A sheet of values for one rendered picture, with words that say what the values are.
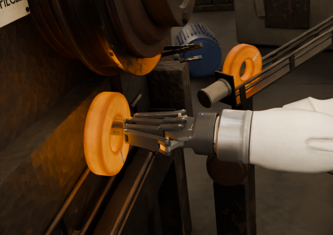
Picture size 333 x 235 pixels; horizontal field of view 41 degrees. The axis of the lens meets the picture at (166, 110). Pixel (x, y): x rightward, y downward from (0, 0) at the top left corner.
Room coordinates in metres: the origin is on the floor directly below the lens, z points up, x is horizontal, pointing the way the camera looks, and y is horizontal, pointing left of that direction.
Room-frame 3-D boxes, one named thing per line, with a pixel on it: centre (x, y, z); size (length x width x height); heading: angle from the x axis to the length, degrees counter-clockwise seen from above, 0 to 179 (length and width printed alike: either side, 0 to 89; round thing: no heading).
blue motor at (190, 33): (3.19, -0.28, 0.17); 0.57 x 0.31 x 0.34; 1
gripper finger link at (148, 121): (0.72, 0.02, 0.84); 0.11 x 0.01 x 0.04; 70
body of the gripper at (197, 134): (0.69, -0.04, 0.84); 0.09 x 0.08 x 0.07; 72
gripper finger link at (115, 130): (0.71, 0.09, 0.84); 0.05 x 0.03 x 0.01; 72
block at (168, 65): (1.15, -0.02, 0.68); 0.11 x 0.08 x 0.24; 71
